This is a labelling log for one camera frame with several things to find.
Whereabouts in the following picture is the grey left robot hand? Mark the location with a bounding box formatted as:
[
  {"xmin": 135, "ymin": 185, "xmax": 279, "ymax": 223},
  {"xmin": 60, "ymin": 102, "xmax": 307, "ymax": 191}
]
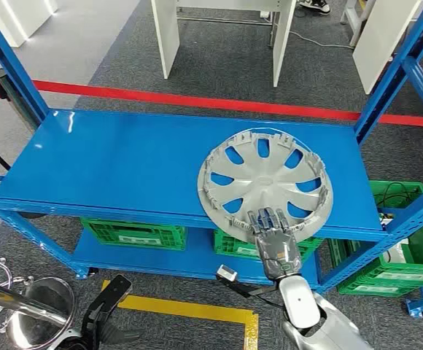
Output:
[{"xmin": 82, "ymin": 274, "xmax": 141, "ymax": 350}]

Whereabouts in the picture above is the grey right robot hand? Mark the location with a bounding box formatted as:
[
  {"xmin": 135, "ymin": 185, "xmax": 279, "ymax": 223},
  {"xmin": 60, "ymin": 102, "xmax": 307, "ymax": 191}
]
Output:
[{"xmin": 247, "ymin": 206, "xmax": 304, "ymax": 283}]

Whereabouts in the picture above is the grey plastic wheel cover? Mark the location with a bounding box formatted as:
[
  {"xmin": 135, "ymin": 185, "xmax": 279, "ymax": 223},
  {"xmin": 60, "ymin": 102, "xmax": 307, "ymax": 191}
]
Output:
[{"xmin": 196, "ymin": 128, "xmax": 335, "ymax": 244}]

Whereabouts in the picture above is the red barrier belt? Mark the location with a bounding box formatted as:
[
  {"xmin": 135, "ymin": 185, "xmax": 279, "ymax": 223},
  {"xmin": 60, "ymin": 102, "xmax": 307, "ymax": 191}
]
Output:
[{"xmin": 33, "ymin": 79, "xmax": 423, "ymax": 129}]

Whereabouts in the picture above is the white panel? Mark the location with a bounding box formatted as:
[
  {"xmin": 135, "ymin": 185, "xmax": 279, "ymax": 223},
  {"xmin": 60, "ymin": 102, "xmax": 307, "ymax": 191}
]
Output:
[{"xmin": 353, "ymin": 0, "xmax": 422, "ymax": 95}]

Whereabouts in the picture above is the person's shoe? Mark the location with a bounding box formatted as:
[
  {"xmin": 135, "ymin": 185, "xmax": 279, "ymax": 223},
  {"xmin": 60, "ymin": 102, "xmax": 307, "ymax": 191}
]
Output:
[{"xmin": 298, "ymin": 0, "xmax": 331, "ymax": 15}]

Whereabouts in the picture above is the white desk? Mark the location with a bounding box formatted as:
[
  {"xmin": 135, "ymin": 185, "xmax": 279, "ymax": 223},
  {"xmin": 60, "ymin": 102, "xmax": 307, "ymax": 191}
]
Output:
[{"xmin": 151, "ymin": 0, "xmax": 297, "ymax": 88}]

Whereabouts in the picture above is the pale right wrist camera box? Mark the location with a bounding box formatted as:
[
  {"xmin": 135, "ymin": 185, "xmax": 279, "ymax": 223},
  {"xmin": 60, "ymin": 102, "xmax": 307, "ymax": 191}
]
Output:
[{"xmin": 217, "ymin": 264, "xmax": 239, "ymax": 284}]

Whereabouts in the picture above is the black cable bundle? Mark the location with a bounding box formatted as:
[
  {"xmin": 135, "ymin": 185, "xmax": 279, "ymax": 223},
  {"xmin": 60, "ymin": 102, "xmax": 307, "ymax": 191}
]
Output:
[{"xmin": 373, "ymin": 182, "xmax": 422, "ymax": 209}]

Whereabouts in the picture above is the white floor cable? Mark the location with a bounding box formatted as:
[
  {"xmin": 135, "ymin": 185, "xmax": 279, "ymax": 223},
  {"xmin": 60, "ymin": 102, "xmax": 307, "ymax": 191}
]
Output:
[{"xmin": 288, "ymin": 29, "xmax": 355, "ymax": 50}]

